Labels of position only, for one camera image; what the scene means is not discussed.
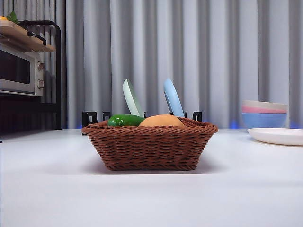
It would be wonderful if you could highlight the black metal shelf frame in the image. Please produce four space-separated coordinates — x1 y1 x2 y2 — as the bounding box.
0 20 62 143

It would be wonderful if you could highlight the green leaf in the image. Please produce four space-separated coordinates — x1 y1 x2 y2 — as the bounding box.
6 11 19 24

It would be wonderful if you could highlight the pink bowl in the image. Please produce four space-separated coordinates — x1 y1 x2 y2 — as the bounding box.
241 105 289 114

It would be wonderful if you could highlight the tan potato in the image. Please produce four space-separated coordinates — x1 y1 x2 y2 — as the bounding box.
138 114 185 128

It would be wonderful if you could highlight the light blue plate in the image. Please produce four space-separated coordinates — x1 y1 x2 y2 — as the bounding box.
163 78 185 118

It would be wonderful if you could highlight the pale green plate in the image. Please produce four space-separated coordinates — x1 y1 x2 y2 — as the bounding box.
122 78 144 118

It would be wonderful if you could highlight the white plate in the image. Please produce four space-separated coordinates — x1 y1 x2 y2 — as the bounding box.
248 128 303 146

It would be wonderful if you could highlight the green cucumber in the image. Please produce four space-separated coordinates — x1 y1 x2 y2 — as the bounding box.
107 114 145 127

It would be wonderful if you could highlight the grey pleated curtain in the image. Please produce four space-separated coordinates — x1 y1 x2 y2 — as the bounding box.
0 0 303 130

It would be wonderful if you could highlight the black dish rack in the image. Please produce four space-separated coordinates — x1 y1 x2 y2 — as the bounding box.
82 110 203 136

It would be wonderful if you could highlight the silver toaster oven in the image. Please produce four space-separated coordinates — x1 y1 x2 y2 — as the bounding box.
0 44 45 97

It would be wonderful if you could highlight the wooden board with black handle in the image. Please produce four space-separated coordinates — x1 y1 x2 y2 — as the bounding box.
0 20 56 52

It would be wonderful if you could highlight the brown wicker basket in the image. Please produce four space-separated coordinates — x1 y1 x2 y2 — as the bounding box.
81 117 219 171

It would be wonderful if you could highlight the cream bowl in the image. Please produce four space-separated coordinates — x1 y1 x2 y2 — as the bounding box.
241 99 289 111

